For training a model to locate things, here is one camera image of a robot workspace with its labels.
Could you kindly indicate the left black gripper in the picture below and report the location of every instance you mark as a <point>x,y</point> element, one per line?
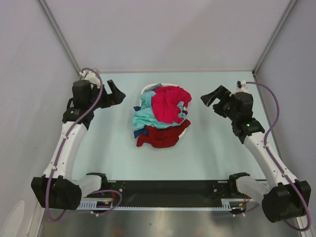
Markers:
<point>110,99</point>

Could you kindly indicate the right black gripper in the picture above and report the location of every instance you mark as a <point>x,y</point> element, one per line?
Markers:
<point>221,91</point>

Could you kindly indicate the white laundry basket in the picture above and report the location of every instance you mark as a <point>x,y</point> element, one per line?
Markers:
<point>152,87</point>

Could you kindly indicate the pink red t shirt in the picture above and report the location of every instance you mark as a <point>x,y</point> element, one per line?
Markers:
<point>167,101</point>

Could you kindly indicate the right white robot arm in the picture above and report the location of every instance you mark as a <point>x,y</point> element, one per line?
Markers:
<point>283,197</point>

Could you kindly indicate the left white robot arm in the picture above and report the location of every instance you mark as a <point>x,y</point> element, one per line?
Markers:
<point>55,189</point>

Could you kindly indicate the teal t shirt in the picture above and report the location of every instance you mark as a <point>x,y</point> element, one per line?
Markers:
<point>145,116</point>

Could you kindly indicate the navy blue t shirt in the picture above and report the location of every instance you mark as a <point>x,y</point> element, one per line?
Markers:
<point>138,132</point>

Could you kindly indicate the dark red t shirt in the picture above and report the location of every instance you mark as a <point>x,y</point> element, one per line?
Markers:
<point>162,138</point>

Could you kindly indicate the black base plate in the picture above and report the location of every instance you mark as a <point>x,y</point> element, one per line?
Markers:
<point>175,193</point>

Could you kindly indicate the right slotted cable duct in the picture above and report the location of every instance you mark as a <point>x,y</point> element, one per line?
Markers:
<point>234,203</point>

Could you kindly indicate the slotted cable duct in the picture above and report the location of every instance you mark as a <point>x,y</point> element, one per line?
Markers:
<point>234,203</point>
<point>94,204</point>

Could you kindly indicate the left aluminium corner post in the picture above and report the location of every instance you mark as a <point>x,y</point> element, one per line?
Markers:
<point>58,33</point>

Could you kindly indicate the aluminium corner post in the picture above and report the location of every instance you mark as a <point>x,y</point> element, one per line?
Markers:
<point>58,33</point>
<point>276,32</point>

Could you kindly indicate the left slotted cable duct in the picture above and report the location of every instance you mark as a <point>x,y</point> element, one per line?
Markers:
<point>94,204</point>

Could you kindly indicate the right aluminium corner post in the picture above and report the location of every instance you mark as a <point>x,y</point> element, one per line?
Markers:
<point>276,32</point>

